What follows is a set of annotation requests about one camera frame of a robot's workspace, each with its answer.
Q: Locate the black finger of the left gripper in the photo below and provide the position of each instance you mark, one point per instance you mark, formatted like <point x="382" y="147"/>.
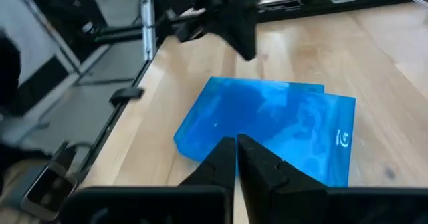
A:
<point x="250" y="36"/>
<point x="238" y="33"/>

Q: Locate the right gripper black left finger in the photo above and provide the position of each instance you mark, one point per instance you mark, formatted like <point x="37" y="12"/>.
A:
<point x="167" y="207"/>

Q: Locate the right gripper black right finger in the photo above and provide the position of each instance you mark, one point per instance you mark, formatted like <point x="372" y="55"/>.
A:
<point x="301" y="207"/>

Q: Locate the silver aluminium extrusion bar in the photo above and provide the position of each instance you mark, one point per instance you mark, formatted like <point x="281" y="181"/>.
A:
<point x="148" y="33"/>

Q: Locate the grey square open box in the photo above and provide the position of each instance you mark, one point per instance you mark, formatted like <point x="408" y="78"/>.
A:
<point x="47" y="192"/>

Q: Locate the black table frame rail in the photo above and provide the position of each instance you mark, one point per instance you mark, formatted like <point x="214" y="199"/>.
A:
<point x="107" y="134"/>
<point x="334" y="9"/>

